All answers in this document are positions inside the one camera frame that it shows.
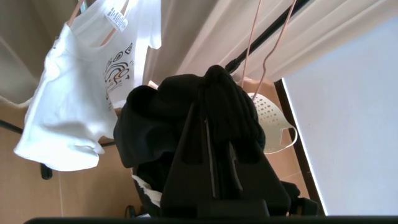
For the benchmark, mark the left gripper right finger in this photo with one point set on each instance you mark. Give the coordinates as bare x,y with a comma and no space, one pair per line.
258,186

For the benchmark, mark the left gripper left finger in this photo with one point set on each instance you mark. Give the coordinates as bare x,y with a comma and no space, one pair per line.
186,186

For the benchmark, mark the black garment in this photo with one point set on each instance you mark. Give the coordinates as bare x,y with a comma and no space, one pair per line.
155,124

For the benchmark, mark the white printed t-shirt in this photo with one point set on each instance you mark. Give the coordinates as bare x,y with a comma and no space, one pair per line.
68,109

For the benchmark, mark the pink clothes hanger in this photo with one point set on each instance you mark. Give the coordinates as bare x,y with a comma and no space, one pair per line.
252,40
74,14

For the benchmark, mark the white laundry basket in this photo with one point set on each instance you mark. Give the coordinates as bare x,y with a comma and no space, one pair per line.
273,124

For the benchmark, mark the black clothes rack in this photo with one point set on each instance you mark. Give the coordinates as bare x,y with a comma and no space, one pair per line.
267,31

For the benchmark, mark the beige curtain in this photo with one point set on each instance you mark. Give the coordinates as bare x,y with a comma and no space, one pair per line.
192,31

